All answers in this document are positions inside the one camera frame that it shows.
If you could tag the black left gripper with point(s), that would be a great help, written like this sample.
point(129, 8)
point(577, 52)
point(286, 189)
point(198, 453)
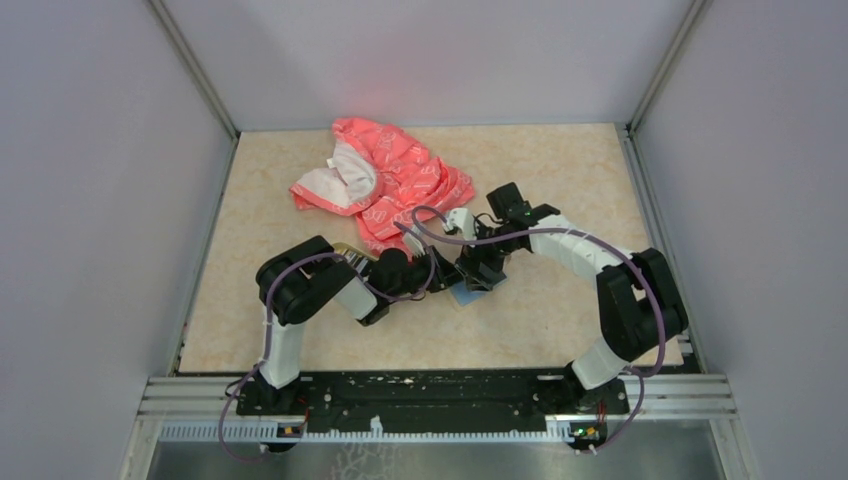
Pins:
point(447, 274)

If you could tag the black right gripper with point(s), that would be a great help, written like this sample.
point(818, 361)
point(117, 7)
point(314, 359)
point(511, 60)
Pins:
point(468, 263)

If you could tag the beige blue card holder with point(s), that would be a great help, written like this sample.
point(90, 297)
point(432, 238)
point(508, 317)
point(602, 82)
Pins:
point(463, 296)

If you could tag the gold card tin box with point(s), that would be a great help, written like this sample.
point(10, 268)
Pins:
point(358, 259)

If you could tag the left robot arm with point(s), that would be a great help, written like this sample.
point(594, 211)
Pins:
point(296, 285)

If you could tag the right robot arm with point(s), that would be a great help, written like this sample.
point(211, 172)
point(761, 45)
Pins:
point(639, 304)

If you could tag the pink patterned cloth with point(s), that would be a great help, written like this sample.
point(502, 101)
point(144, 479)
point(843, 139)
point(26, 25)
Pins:
point(377, 174)

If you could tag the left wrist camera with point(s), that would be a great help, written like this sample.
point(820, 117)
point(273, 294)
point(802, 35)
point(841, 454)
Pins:
point(415, 243)

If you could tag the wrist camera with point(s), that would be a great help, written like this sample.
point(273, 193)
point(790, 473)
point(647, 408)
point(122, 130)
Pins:
point(460, 222)
point(415, 243)

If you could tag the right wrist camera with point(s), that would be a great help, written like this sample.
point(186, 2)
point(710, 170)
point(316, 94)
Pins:
point(460, 222)

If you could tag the white slotted cable duct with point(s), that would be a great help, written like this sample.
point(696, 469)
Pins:
point(270, 432)

